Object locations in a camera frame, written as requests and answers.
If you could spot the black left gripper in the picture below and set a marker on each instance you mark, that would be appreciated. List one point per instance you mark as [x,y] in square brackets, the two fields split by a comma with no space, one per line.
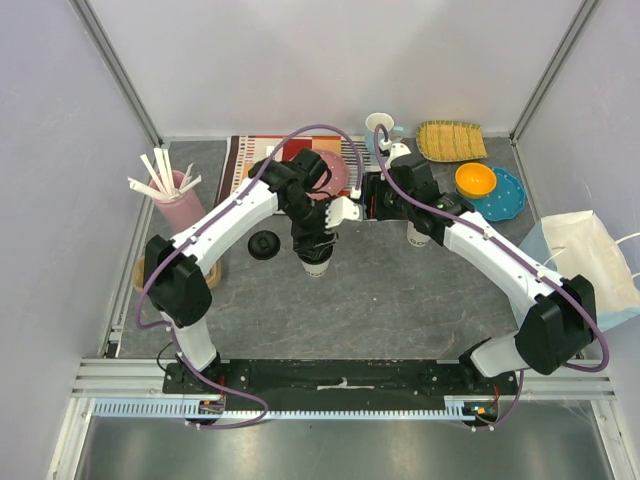
[299,234]

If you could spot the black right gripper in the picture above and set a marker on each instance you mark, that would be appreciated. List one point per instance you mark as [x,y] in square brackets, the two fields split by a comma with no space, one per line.
[373,197]

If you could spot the white paper cup stack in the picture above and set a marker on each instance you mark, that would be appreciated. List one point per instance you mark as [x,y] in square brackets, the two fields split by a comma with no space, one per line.
[416,238]

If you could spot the white paper coffee cup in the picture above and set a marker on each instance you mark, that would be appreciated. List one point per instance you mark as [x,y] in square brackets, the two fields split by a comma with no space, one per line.
[316,271]

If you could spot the brown cardboard cup carrier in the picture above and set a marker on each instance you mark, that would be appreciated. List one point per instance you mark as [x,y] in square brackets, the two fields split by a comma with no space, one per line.
[212,279]

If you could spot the blue white paper bag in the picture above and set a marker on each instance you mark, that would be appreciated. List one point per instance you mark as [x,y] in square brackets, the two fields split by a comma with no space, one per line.
[578,243]

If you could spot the black coffee cup lid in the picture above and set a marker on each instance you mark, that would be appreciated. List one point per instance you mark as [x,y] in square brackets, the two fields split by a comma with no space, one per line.
[316,256]

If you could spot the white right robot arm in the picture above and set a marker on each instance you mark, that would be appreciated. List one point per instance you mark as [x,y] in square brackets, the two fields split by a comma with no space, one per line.
[560,313]

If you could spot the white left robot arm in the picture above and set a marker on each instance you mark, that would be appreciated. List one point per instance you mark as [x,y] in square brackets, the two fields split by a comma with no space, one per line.
[175,269]

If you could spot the pink polka dot plate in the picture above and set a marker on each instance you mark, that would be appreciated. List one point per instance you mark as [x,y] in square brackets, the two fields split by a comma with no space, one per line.
[337,175]

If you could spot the light blue mug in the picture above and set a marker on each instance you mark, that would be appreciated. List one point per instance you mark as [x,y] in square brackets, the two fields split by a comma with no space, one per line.
[395,133]

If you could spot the yellow woven tray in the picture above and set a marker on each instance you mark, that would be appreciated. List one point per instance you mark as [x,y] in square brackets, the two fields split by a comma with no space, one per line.
[450,141]

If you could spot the colourful patchwork placemat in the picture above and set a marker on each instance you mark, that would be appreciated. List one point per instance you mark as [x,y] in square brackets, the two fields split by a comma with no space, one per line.
[244,151]

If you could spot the yellow bowl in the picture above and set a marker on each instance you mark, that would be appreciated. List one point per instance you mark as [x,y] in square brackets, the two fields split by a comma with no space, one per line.
[475,180]

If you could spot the pink straw holder cup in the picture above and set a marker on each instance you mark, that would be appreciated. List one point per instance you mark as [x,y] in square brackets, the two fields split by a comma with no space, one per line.
[182,212]

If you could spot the blue polka dot plate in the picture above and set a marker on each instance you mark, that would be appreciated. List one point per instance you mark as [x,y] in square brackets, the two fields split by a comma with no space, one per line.
[506,201]

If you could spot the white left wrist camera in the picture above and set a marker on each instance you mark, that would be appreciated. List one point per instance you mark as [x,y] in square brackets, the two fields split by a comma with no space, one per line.
[342,209]

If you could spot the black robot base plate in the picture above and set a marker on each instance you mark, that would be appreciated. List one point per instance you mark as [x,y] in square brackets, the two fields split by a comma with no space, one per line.
[356,385]

